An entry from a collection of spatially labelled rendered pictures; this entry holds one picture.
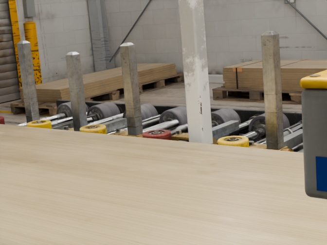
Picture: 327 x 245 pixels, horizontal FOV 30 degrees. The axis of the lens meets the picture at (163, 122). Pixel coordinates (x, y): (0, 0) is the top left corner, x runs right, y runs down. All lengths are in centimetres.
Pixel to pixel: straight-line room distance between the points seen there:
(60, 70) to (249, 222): 890
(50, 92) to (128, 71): 569
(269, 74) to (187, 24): 25
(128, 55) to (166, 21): 759
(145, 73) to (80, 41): 185
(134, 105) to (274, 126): 49
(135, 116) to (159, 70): 702
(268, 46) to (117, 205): 67
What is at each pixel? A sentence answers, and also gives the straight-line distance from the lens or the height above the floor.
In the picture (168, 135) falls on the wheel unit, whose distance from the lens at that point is 169.
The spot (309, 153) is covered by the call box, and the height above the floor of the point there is 118.
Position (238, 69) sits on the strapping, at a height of 38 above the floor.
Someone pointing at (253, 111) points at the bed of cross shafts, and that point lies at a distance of 229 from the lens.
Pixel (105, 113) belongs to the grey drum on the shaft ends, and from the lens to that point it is 257.
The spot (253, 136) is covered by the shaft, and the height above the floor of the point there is 80.
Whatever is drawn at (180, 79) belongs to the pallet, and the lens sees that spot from 929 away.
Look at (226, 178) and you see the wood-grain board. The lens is 126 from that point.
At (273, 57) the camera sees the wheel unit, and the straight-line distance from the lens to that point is 162.
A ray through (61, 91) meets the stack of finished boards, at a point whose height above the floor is 29.
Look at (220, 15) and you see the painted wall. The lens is 891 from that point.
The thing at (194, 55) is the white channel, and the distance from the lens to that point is 159.
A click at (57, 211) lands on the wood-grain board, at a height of 90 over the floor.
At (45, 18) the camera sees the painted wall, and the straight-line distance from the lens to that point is 968.
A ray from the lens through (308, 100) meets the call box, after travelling 35.
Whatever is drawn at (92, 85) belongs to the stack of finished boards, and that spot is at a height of 27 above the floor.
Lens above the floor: 127
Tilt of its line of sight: 11 degrees down
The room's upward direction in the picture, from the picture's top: 5 degrees counter-clockwise
